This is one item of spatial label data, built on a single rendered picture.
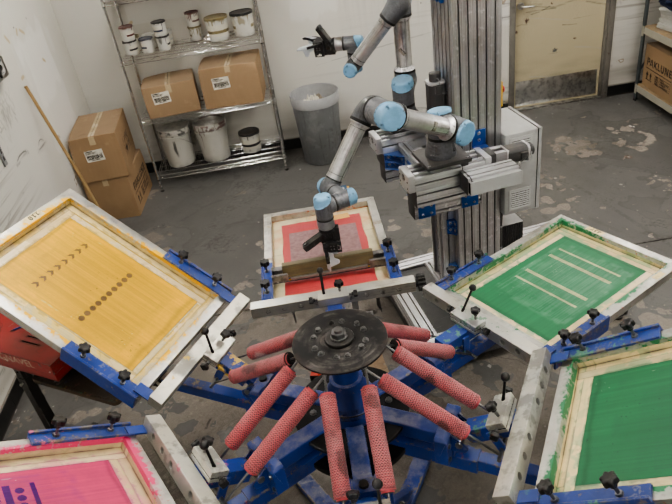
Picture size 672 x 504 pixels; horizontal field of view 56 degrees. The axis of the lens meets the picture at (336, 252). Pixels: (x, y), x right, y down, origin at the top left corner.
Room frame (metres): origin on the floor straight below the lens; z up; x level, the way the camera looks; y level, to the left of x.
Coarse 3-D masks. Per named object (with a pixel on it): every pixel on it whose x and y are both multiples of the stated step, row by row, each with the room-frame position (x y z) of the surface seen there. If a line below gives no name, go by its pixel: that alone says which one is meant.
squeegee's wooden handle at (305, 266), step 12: (348, 252) 2.35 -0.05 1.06; (360, 252) 2.34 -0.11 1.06; (372, 252) 2.34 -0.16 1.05; (288, 264) 2.34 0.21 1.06; (300, 264) 2.33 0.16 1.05; (312, 264) 2.33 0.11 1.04; (324, 264) 2.33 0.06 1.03; (348, 264) 2.34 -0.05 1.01; (360, 264) 2.34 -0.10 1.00; (288, 276) 2.33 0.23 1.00
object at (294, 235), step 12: (288, 228) 2.82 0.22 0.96; (300, 228) 2.81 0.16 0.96; (312, 228) 2.79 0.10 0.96; (288, 240) 2.71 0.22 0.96; (300, 240) 2.69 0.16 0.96; (288, 252) 2.60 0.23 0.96; (300, 252) 2.58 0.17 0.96; (312, 252) 2.56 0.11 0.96; (324, 276) 2.35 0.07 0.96; (288, 288) 2.30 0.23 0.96; (300, 288) 2.29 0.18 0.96; (312, 288) 2.28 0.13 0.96; (324, 288) 2.26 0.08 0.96
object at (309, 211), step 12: (360, 204) 2.92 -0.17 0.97; (372, 204) 2.87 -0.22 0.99; (264, 216) 2.93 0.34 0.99; (276, 216) 2.91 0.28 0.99; (288, 216) 2.91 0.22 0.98; (300, 216) 2.91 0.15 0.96; (372, 216) 2.75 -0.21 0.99; (264, 228) 2.80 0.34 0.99; (264, 240) 2.69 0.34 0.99; (264, 252) 2.58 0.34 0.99
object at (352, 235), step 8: (352, 216) 2.84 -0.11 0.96; (360, 216) 2.83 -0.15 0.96; (344, 224) 2.77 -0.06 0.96; (352, 224) 2.76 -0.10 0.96; (360, 224) 2.75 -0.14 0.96; (344, 232) 2.70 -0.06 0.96; (352, 232) 2.69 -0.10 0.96; (360, 232) 2.67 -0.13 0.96; (344, 240) 2.62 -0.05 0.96; (352, 240) 2.61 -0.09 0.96; (360, 240) 2.60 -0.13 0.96; (344, 248) 2.55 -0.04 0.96; (352, 248) 2.54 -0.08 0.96; (360, 248) 2.53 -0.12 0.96; (352, 272) 2.35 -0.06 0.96; (360, 272) 2.34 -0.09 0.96; (368, 272) 2.33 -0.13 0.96; (344, 280) 2.30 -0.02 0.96; (352, 280) 2.29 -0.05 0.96; (360, 280) 2.28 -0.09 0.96; (368, 280) 2.27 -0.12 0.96
